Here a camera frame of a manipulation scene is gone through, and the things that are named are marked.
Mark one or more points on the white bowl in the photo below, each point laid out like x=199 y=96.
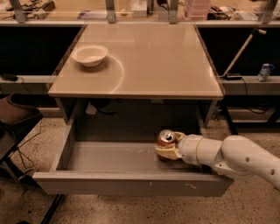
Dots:
x=89 y=55

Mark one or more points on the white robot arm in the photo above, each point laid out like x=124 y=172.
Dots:
x=234 y=157

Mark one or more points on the grey cabinet with beige top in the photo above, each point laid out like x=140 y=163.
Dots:
x=149 y=66

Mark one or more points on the pink plastic container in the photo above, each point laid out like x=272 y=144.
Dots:
x=197 y=10

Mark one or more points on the red coke can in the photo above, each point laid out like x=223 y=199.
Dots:
x=166 y=138

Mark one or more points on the black power adapter left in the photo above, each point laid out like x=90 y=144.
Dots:
x=9 y=77

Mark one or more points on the open grey top drawer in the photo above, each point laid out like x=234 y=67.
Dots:
x=114 y=155

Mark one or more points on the dark office chair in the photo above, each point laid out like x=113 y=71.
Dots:
x=16 y=121

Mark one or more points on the small blue white bottle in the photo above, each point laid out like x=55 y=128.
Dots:
x=265 y=72

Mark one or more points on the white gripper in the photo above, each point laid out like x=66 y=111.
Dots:
x=188 y=149

